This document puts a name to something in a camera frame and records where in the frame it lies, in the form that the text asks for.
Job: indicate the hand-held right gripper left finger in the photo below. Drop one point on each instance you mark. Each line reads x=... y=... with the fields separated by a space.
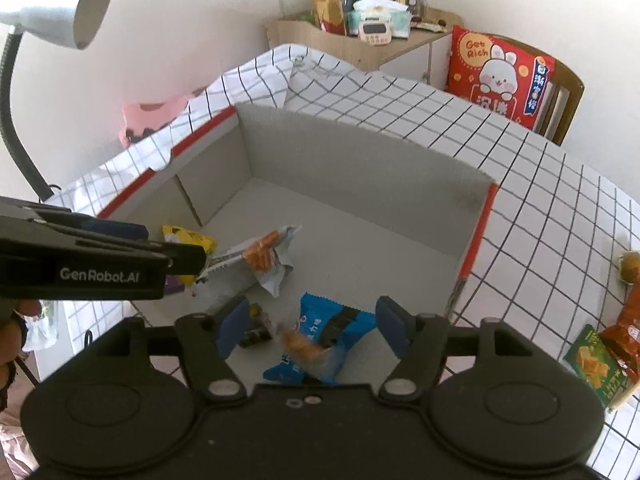
x=232 y=327

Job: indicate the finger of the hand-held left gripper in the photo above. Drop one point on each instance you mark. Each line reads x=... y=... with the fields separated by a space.
x=187 y=260
x=120 y=230

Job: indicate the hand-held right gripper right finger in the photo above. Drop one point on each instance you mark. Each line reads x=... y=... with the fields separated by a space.
x=392 y=327

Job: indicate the small dark snack packet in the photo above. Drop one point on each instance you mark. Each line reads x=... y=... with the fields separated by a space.
x=252 y=337

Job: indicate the yellow snack packet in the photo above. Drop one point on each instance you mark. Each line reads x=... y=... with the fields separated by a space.
x=187 y=237

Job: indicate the blue snack packet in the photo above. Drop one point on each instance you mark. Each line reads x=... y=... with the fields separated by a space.
x=310 y=317

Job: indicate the white snack packet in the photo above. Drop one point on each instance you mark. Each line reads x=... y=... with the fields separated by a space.
x=272 y=260

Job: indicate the red cardboard box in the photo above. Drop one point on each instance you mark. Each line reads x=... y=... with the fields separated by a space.
x=350 y=185

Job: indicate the green snack packet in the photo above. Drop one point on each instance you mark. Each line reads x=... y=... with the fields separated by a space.
x=592 y=367

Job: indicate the brown snack packet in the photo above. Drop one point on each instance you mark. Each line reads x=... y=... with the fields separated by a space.
x=625 y=335

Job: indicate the round orange snack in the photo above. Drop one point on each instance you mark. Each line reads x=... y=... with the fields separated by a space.
x=629 y=266

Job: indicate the person's left hand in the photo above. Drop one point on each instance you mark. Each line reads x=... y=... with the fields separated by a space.
x=15 y=325

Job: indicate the white plastic bag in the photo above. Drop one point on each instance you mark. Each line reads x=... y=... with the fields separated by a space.
x=42 y=327

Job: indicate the pink spotted cloth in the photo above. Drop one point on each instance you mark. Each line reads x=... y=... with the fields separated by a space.
x=150 y=117

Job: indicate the white checked tablecloth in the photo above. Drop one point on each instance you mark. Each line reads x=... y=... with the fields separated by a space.
x=525 y=200

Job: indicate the silver desk lamp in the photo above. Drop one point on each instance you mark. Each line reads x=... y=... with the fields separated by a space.
x=45 y=5

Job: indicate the red rabbit cushion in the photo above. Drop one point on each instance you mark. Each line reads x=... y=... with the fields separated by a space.
x=500 y=75

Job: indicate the wooden side cabinet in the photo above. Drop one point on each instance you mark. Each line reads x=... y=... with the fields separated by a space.
x=395 y=50

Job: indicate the orange drink bottle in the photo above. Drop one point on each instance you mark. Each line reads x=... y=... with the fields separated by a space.
x=327 y=10

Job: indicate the wooden chair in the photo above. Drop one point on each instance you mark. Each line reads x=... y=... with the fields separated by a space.
x=570 y=95

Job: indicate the white kitchen timer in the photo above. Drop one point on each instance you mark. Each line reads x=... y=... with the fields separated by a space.
x=374 y=32

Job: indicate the teal tissue box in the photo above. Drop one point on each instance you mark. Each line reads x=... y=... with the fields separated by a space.
x=395 y=20

